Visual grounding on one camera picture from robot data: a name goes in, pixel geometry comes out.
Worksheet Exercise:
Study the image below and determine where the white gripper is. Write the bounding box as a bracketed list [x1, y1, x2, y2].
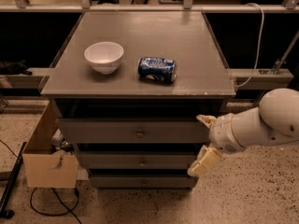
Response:
[187, 113, 245, 177]

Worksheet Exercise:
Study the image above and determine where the grey top drawer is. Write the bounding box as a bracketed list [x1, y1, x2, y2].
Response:
[56, 119, 208, 144]

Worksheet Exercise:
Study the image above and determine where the grey drawer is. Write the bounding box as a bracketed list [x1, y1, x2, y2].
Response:
[76, 151, 197, 170]
[56, 119, 208, 144]
[89, 175, 198, 189]

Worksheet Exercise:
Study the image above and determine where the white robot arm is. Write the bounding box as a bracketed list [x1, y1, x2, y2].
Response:
[187, 88, 299, 177]

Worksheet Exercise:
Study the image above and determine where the grey drawer cabinet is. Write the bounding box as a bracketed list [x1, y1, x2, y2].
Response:
[42, 11, 235, 176]

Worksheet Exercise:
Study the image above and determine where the grey bottom drawer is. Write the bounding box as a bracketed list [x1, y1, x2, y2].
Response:
[89, 175, 198, 189]

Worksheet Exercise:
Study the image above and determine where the grey middle drawer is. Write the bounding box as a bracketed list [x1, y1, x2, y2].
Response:
[76, 151, 197, 170]

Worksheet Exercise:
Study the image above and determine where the blue soda can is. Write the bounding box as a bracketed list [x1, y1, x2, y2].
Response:
[137, 57, 177, 83]

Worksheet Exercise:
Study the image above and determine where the white bowl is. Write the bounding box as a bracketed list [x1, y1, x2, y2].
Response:
[84, 42, 124, 75]

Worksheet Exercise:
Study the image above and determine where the cardboard box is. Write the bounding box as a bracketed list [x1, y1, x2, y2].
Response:
[22, 103, 78, 189]

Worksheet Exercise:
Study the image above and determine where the black stand leg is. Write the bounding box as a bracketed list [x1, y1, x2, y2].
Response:
[0, 142, 26, 219]

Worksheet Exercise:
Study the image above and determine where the white hanging cable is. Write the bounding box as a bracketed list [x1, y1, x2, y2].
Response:
[232, 2, 265, 90]

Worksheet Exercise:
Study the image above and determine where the metal frame rail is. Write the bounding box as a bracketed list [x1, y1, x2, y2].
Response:
[0, 0, 299, 13]

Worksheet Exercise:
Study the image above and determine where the black floor cable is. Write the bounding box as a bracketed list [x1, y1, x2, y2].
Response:
[0, 139, 83, 224]

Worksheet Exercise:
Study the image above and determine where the black object on rail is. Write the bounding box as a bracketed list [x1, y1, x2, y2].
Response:
[0, 60, 33, 76]

